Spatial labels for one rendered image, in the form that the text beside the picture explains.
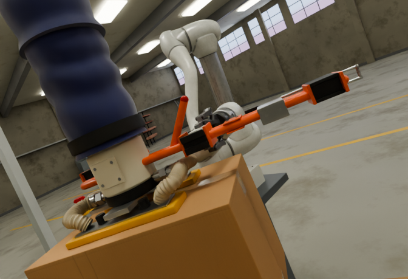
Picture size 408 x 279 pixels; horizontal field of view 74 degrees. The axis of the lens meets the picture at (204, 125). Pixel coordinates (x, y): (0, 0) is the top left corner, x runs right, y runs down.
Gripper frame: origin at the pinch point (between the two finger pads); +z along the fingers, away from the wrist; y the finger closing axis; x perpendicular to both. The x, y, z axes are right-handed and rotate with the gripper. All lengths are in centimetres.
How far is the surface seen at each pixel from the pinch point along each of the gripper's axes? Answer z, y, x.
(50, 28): 13.8, -40.2, 19.9
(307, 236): -134, 120, 10
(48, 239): -161, 80, 339
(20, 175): -165, -14, 339
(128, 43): -891, -341, 540
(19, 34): 14, -43, 30
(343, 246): -116, 120, -14
